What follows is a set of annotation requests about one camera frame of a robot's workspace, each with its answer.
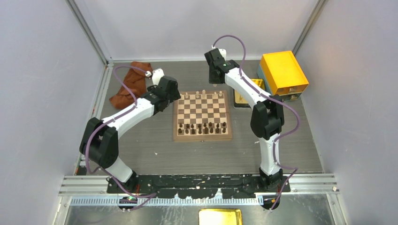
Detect light wooden king piece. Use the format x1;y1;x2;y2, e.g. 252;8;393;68
201;90;207;99

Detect gold metal tin tray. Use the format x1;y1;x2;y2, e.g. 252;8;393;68
227;76;270;108

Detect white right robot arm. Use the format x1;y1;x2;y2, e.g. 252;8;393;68
204;48;284;193

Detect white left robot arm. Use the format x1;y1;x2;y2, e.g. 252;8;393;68
79;76;181;194

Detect brown cloth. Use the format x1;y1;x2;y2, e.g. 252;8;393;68
109;61;153;110

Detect wooden chessboard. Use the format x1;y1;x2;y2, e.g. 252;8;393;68
173;90;232;142

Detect yellow drawer box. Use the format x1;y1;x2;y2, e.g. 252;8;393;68
257;51;309;101

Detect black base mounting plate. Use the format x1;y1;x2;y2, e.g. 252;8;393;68
123;174;291;199

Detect gold tin lid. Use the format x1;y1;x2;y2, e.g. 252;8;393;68
198;209;243;225

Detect aluminium front rail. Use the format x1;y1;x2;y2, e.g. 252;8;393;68
59;173;339;210

